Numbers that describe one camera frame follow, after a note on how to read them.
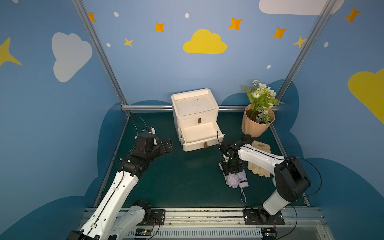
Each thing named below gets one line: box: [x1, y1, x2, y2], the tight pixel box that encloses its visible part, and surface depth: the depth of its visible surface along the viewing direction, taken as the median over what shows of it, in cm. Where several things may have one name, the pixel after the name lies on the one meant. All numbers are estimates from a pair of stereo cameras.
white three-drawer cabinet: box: [171, 88, 224, 152], surface depth 94 cm
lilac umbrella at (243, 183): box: [238, 169, 249, 203], surface depth 86 cm
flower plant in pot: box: [241, 79, 286, 138], surface depth 95 cm
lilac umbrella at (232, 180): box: [225, 172, 240, 189], surface depth 85 cm
